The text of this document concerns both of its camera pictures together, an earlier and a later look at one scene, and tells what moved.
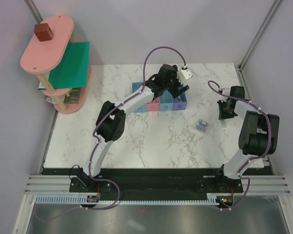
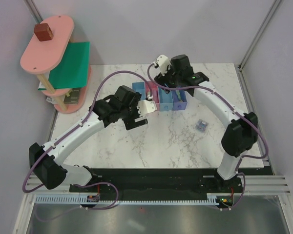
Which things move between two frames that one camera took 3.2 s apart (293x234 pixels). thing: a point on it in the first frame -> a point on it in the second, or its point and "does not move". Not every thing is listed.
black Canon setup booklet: [73, 97] does not move
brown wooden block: [43, 31] does not move
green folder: [73, 70] does not move
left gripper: [176, 92] -> [131, 123]
